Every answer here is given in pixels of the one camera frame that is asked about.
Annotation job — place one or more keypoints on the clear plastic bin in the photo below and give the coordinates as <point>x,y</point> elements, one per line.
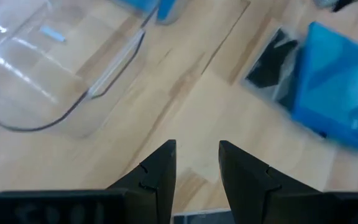
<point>42,68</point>

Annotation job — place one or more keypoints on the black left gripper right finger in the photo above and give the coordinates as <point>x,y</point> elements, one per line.
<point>244,180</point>

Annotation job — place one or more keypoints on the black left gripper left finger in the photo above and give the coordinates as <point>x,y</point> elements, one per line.
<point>157,174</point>

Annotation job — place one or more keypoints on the blue translucent jewel case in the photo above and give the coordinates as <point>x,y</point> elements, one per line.
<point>154,7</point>
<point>334,84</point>

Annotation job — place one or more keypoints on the light blue label strip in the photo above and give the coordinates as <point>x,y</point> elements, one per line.
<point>52,33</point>

